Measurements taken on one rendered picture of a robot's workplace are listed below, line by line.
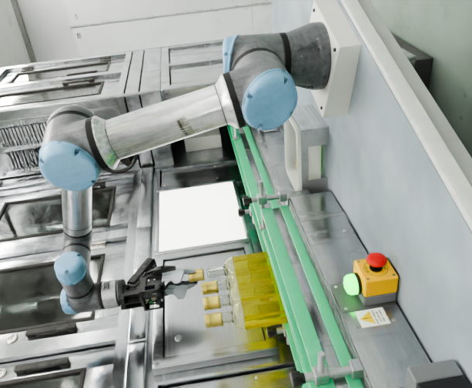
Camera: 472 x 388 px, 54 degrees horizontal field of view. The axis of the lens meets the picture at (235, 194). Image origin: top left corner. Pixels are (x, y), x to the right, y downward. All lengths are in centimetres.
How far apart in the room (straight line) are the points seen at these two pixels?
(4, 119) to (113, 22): 279
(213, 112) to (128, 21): 394
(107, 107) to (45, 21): 335
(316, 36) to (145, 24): 382
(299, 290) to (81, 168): 54
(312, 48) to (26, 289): 124
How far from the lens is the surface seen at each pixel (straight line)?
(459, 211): 76
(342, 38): 105
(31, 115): 219
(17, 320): 167
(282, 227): 126
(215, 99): 94
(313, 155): 136
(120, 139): 96
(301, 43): 107
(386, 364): 94
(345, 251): 116
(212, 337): 135
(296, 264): 115
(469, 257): 76
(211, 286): 128
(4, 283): 184
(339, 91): 110
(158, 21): 481
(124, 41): 487
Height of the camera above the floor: 111
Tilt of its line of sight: 4 degrees down
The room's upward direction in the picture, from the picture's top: 98 degrees counter-clockwise
